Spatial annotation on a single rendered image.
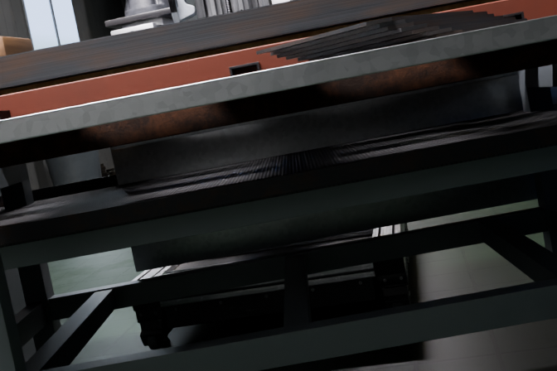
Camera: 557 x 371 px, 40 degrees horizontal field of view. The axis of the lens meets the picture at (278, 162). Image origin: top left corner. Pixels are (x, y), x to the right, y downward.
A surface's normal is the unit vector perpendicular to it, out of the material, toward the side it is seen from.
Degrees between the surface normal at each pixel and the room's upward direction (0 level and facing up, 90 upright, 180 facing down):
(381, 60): 90
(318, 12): 90
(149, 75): 90
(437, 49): 90
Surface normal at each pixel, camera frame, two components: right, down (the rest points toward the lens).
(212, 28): -0.01, 0.09
